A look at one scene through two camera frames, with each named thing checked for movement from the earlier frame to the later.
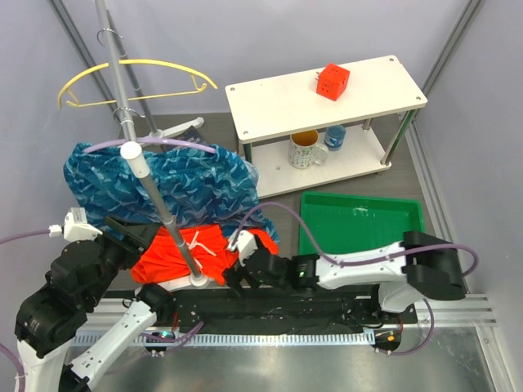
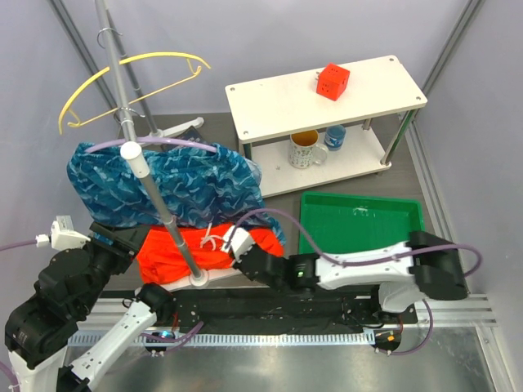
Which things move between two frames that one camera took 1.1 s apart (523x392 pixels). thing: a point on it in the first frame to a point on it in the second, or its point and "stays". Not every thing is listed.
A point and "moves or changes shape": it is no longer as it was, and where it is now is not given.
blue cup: x=334 y=136 stays
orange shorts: x=161 y=256 moves or changes shape
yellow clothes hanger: x=105 y=65 to x=87 y=80
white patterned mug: x=304 y=151 stays
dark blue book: x=192 y=135 stays
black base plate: x=205 y=310 stays
